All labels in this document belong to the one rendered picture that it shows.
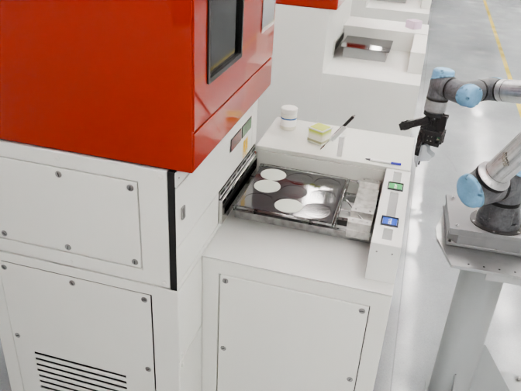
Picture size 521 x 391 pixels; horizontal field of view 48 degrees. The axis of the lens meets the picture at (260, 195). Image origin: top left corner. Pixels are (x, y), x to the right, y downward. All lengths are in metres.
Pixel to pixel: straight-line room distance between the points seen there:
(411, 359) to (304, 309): 1.04
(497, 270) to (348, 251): 0.50
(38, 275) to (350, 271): 1.01
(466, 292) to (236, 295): 0.88
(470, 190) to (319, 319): 0.65
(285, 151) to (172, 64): 0.99
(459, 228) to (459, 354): 0.59
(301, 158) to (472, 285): 0.81
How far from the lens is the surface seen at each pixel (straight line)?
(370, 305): 1.89
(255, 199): 2.11
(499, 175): 1.97
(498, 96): 2.11
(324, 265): 1.93
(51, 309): 2.10
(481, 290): 2.31
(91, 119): 1.63
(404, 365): 2.85
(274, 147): 2.37
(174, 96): 1.49
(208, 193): 1.88
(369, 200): 2.23
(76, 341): 2.14
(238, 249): 1.97
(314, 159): 2.34
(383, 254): 1.85
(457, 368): 2.55
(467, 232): 2.15
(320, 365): 2.09
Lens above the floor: 1.93
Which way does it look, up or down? 29 degrees down
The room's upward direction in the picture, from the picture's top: 3 degrees clockwise
